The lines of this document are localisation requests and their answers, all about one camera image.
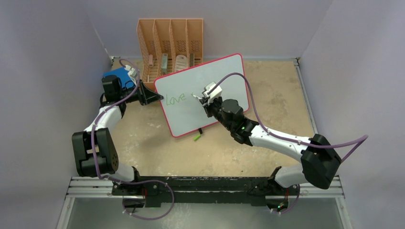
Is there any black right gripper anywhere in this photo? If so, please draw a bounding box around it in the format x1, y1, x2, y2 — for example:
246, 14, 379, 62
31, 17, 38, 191
201, 95, 234, 131

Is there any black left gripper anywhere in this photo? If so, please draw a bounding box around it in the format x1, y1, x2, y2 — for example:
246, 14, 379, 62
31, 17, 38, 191
118, 80, 163, 106

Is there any green marker cap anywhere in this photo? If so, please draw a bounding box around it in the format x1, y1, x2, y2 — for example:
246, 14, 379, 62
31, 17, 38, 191
193, 134, 201, 141

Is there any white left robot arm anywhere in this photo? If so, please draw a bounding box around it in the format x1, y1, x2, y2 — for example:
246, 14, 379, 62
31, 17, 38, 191
72, 75, 164, 195

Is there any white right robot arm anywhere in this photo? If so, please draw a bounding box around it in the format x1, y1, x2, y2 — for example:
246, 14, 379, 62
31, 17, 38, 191
199, 97, 342, 194

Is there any pink-framed whiteboard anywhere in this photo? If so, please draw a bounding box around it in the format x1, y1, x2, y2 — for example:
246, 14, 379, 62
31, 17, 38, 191
154, 53, 245, 137

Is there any orange plastic file organizer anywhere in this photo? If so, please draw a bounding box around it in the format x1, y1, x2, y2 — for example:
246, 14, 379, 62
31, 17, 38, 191
136, 18, 203, 86

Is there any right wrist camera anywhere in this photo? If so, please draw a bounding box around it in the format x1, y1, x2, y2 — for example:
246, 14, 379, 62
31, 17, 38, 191
201, 82, 222, 105

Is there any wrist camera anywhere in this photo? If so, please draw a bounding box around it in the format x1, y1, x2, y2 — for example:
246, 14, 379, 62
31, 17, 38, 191
124, 65, 138, 82
201, 82, 222, 105

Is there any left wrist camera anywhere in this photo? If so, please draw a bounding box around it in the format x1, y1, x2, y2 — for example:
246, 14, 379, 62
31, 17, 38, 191
124, 65, 138, 82

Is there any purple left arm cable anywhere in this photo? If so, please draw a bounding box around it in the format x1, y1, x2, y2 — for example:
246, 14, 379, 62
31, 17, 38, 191
90, 59, 175, 184

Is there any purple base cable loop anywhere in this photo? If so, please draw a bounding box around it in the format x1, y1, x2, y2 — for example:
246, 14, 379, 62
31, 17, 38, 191
121, 180, 175, 221

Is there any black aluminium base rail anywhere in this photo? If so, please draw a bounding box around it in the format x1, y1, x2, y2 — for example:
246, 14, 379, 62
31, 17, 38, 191
64, 175, 345, 209

